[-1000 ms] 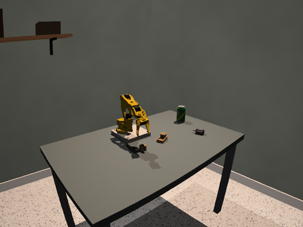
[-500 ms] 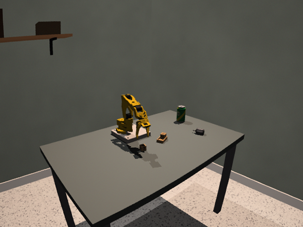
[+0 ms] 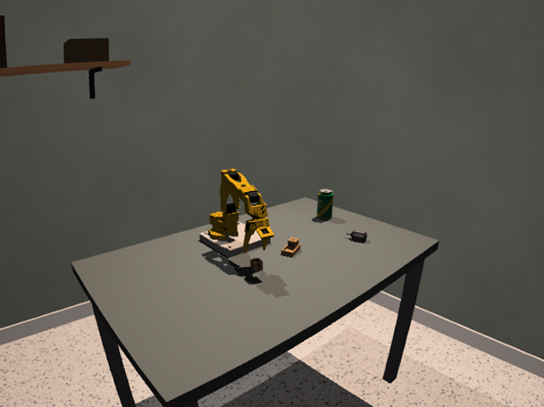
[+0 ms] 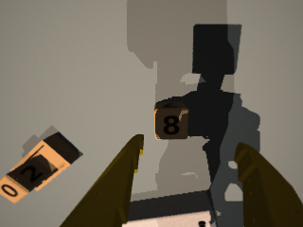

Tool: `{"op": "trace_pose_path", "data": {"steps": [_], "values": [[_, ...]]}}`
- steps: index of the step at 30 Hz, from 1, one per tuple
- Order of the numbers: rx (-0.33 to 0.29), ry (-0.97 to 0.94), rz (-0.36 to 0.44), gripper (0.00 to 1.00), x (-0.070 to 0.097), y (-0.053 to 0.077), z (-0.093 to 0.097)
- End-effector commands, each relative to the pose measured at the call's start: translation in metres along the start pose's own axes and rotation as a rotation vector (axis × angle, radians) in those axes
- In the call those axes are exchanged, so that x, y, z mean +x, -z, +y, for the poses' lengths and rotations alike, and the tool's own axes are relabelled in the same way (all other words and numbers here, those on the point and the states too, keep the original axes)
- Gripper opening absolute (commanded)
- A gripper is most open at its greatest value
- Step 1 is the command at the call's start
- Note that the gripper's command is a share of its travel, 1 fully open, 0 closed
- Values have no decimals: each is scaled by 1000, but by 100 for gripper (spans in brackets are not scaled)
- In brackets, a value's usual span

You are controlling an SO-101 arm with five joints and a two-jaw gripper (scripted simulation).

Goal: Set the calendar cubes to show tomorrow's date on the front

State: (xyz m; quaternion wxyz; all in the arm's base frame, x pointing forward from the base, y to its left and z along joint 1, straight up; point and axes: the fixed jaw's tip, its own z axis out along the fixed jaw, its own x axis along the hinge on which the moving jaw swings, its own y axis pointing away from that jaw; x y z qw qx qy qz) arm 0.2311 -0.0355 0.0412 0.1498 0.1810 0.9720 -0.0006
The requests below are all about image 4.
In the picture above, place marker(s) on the brown number cube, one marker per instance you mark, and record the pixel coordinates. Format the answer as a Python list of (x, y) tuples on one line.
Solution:
[(23, 179), (170, 120)]

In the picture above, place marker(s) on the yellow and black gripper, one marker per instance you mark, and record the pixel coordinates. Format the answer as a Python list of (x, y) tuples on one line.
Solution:
[(268, 199)]

